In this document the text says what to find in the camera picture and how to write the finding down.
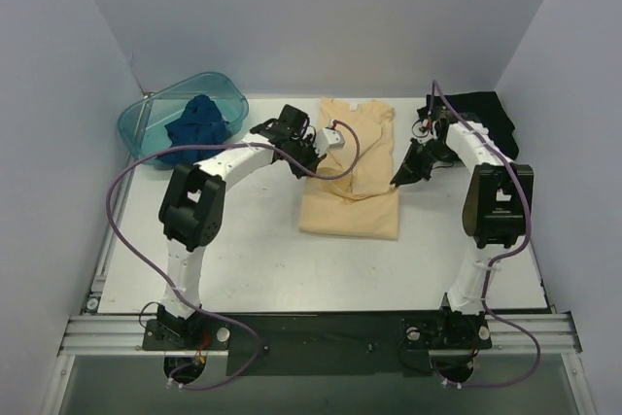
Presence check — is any beige t shirt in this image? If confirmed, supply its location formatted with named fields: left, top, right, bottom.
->
left=298, top=98, right=398, bottom=240

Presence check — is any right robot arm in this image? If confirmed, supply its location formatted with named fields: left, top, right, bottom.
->
left=391, top=105, right=534, bottom=346

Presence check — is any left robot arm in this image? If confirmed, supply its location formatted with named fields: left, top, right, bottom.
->
left=156, top=105, right=343, bottom=349

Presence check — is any black folded t shirt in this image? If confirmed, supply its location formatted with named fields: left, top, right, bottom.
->
left=432, top=91, right=519, bottom=159

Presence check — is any blue t shirt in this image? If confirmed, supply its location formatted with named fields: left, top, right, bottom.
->
left=156, top=94, right=229, bottom=167

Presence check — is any teal plastic basket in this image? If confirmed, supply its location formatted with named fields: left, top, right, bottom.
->
left=118, top=72, right=249, bottom=158

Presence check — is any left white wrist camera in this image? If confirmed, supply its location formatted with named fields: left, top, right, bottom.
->
left=313, top=127, right=345, bottom=156

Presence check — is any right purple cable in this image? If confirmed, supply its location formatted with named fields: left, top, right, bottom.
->
left=430, top=78, right=541, bottom=390

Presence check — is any purple cable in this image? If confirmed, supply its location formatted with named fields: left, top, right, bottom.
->
left=430, top=78, right=541, bottom=390
left=105, top=119, right=361, bottom=391

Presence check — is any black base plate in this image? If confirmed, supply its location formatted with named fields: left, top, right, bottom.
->
left=143, top=309, right=492, bottom=381

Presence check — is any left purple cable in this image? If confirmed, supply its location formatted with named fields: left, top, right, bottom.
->
left=105, top=119, right=361, bottom=391

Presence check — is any aluminium frame rail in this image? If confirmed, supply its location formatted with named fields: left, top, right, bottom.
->
left=58, top=313, right=582, bottom=356

